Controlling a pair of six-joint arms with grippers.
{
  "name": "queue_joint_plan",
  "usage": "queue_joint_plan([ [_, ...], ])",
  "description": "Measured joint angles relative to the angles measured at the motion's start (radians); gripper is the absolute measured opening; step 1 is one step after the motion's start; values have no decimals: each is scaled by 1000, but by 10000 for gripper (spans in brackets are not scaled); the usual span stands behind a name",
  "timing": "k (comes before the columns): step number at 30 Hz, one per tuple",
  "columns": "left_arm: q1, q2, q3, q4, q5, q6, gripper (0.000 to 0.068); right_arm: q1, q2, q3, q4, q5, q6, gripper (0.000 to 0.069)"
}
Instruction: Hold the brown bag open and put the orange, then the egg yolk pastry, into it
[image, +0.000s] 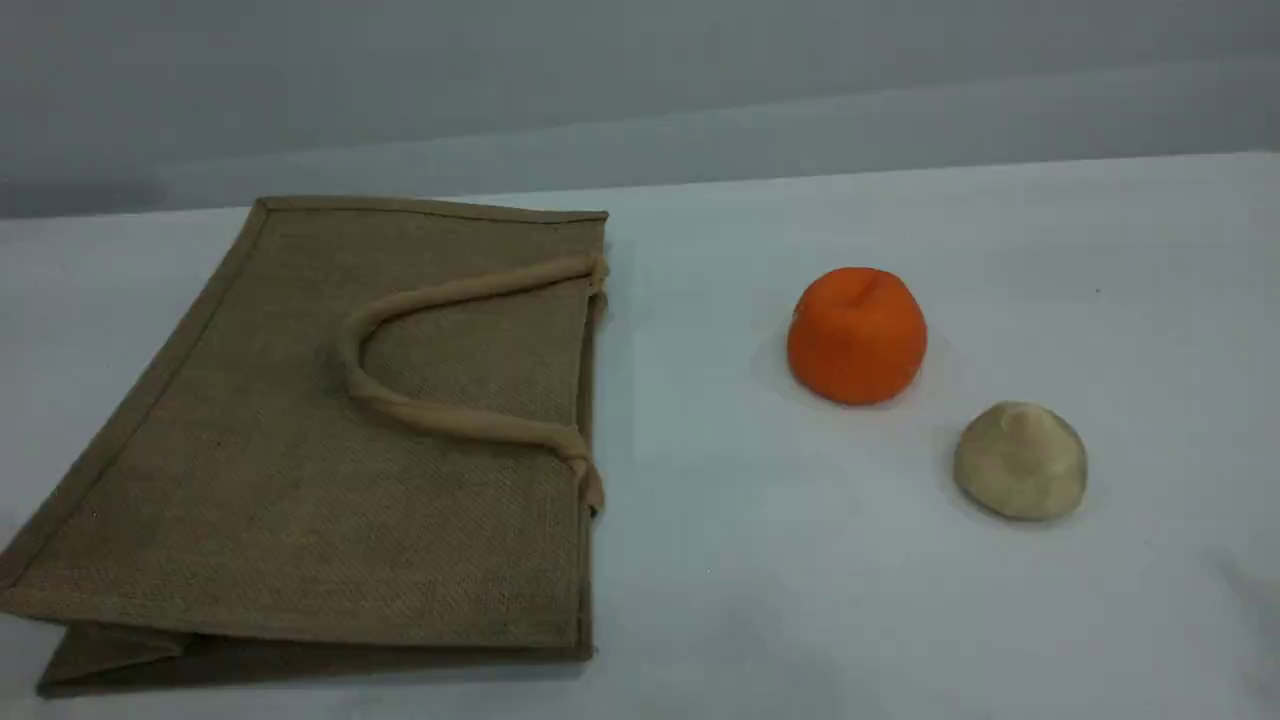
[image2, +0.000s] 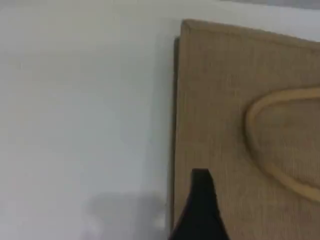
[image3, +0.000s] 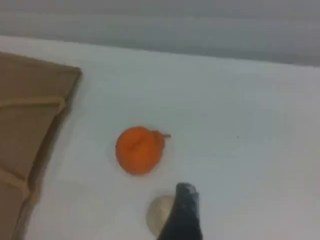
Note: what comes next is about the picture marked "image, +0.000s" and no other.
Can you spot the orange fruit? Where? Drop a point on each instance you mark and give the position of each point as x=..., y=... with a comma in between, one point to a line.
x=856, y=340

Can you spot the beige egg yolk pastry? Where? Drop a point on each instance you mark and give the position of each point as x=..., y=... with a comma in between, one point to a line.
x=1020, y=465

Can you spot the brown jute tote bag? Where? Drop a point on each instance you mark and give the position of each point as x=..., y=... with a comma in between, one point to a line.
x=250, y=450

